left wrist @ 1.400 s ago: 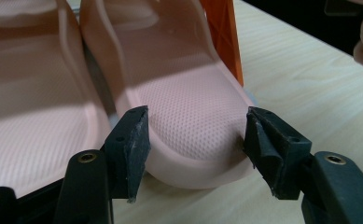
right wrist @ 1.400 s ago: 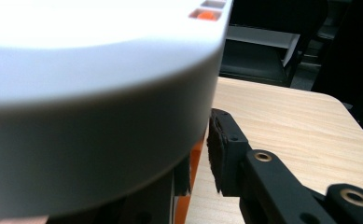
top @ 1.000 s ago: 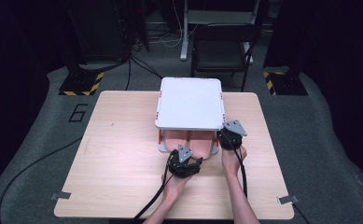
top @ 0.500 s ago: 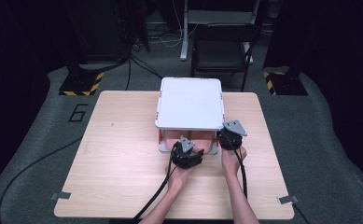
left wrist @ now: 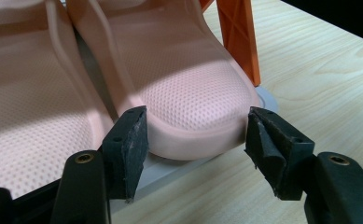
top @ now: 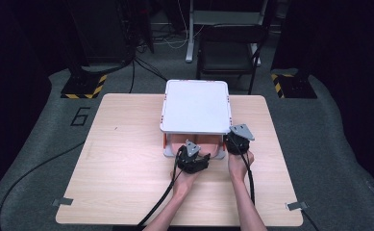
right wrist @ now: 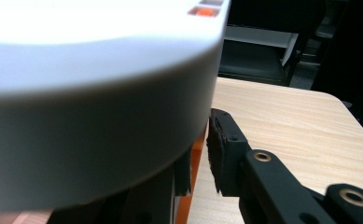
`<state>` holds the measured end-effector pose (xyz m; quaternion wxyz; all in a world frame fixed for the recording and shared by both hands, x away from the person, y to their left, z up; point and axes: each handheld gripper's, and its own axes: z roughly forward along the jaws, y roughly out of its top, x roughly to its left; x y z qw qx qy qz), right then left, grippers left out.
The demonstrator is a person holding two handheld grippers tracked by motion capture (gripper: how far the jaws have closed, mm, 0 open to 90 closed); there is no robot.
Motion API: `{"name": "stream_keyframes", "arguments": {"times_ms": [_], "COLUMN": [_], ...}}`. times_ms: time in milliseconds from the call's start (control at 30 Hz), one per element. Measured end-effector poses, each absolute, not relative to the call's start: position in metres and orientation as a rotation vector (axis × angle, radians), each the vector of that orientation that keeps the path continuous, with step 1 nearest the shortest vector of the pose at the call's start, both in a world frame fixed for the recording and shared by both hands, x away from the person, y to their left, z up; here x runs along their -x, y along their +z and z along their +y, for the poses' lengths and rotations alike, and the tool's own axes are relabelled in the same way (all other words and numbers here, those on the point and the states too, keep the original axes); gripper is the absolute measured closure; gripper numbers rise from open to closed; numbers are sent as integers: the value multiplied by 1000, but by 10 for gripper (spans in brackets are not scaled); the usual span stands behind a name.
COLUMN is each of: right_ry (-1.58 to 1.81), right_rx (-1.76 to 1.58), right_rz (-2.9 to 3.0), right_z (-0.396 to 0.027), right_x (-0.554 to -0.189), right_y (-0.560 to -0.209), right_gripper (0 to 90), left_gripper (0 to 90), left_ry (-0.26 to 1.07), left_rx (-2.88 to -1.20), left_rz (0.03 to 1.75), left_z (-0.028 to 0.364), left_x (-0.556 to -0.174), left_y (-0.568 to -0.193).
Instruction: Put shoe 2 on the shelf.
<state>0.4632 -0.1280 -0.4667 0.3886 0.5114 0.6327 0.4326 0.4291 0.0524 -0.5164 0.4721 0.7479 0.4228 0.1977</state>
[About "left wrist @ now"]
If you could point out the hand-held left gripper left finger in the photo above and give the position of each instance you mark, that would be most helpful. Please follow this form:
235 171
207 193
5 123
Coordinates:
126 155

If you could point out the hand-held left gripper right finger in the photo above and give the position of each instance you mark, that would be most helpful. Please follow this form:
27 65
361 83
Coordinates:
275 155

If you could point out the pink rubber slipper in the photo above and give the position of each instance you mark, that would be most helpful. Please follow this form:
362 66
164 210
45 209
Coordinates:
185 102
30 109

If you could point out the white shoe rack orange posts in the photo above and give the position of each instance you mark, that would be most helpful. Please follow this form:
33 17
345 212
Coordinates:
240 40

